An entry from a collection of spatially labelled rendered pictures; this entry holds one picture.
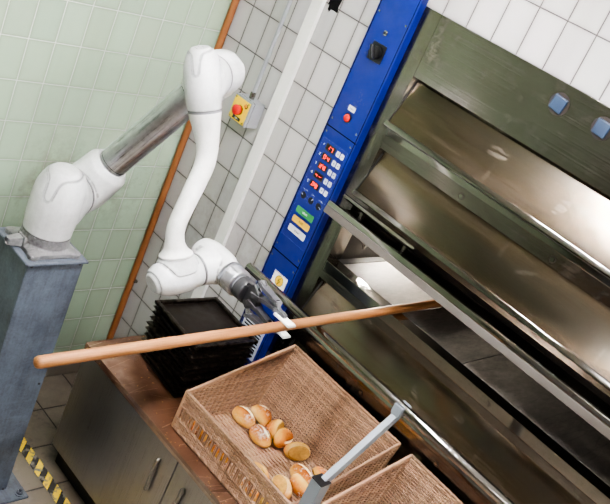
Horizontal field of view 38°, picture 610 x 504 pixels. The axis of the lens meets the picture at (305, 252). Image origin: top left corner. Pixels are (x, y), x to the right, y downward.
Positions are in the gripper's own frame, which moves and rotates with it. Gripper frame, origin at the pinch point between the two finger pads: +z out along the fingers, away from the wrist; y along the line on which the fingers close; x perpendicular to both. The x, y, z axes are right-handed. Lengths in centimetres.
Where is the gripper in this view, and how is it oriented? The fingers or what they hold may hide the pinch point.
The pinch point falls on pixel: (282, 325)
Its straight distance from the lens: 256.0
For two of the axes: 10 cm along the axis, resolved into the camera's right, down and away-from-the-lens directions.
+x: -6.7, 0.3, -7.4
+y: -3.9, 8.4, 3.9
